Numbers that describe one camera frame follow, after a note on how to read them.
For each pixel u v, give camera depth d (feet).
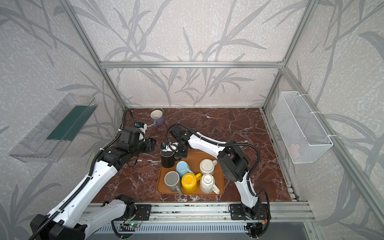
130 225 2.32
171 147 2.53
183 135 2.18
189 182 2.45
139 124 2.22
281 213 2.47
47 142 2.08
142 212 2.41
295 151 2.39
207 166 2.70
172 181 2.42
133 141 1.90
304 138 2.00
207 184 2.38
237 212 2.40
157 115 3.58
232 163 1.66
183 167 2.59
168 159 2.78
